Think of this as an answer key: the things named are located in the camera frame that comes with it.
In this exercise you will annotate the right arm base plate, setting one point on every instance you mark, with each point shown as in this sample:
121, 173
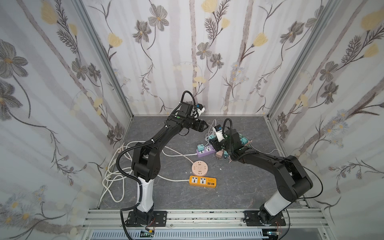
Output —
257, 219

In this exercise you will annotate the teal charger with white cable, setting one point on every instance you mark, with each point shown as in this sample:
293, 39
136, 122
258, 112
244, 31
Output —
200, 147

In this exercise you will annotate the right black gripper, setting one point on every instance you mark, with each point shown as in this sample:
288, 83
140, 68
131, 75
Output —
227, 148

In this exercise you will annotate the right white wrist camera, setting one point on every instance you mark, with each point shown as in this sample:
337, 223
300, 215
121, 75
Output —
219, 133

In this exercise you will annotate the purple power strip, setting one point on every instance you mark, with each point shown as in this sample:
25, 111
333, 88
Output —
208, 150

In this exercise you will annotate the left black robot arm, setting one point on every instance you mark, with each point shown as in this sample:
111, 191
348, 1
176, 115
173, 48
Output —
146, 162

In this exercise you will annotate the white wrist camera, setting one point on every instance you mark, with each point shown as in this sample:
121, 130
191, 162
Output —
219, 133
200, 109

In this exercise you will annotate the orange power strip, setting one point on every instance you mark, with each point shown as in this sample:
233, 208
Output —
207, 182

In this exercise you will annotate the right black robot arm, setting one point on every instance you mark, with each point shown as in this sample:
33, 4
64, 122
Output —
291, 176

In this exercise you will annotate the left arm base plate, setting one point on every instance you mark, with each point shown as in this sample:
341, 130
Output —
151, 219

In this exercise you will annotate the pink round power socket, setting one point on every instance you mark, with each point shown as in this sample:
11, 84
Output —
199, 168

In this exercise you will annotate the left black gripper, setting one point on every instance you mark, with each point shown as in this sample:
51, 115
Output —
199, 125

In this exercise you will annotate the green charger cube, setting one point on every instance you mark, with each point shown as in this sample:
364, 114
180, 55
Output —
244, 141

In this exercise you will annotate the pink charger adapter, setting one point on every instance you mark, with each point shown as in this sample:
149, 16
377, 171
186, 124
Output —
219, 154

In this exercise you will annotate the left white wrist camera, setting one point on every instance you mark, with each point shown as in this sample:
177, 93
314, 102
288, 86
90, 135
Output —
200, 109

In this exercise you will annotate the aluminium front rail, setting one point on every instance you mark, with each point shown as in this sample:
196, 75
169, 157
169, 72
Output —
211, 219

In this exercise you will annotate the white vented cable duct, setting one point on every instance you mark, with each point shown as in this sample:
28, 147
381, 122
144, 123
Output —
207, 234

